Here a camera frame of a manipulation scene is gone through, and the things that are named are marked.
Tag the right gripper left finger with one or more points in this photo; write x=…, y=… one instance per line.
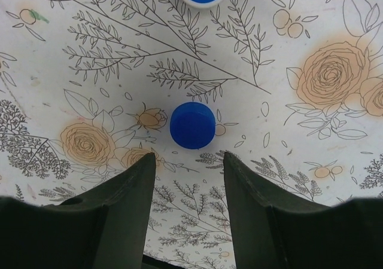
x=104, y=227

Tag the floral table cloth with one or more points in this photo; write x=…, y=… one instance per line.
x=88, y=88

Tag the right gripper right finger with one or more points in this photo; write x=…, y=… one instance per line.
x=273, y=228

